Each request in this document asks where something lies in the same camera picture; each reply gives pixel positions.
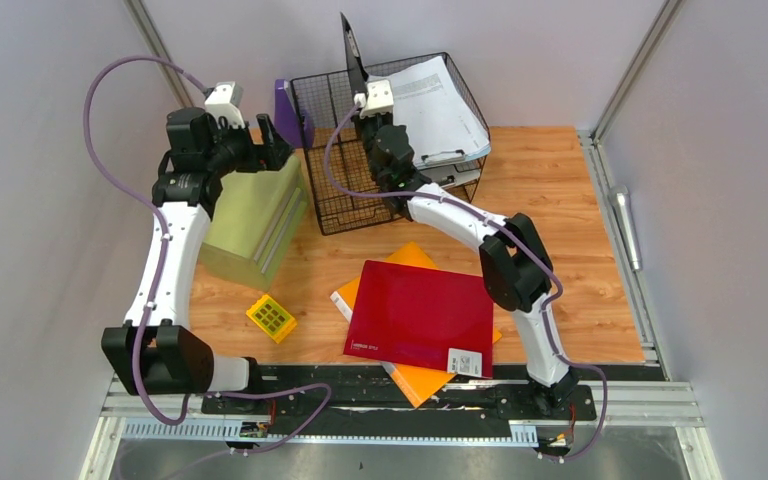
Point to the red folder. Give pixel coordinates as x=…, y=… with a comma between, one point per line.
x=420, y=318

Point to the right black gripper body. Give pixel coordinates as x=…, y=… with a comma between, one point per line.
x=371, y=127

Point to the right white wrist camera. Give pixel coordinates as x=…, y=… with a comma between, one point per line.
x=376, y=100

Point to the papers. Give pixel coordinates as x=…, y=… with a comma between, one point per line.
x=441, y=126

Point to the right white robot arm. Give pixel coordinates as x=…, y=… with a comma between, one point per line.
x=516, y=269

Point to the white clipboard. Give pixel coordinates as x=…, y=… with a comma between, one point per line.
x=451, y=179

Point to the purple tape dispenser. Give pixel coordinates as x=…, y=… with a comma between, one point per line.
x=293, y=123

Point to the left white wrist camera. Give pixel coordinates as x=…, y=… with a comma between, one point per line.
x=223, y=102

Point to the yellow grid box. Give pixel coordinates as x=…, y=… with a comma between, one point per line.
x=271, y=318

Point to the green drawer cabinet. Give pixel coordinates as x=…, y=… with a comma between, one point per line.
x=254, y=221

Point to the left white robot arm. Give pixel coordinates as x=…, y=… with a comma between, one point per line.
x=154, y=352

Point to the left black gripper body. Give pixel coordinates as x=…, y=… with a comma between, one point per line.
x=233, y=150

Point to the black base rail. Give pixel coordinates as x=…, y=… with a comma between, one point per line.
x=365, y=401

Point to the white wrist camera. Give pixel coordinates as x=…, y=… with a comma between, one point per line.
x=376, y=100
x=223, y=102

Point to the black wire mesh basket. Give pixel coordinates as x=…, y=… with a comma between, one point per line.
x=361, y=167

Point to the black clip file folder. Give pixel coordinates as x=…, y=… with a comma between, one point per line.
x=354, y=56

